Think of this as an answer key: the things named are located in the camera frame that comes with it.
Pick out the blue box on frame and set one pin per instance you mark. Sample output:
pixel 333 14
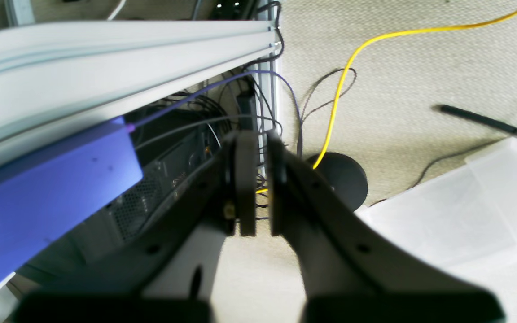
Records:
pixel 48 192

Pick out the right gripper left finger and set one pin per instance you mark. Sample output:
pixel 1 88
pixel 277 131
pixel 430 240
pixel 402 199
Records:
pixel 167 274

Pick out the black computer case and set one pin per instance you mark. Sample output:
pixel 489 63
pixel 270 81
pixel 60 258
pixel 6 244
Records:
pixel 170 149

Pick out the aluminium frame stand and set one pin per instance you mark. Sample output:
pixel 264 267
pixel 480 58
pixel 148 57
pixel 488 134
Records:
pixel 60 78

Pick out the black round floor base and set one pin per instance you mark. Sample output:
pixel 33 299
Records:
pixel 347 178

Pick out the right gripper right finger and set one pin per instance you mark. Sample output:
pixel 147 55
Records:
pixel 352 274

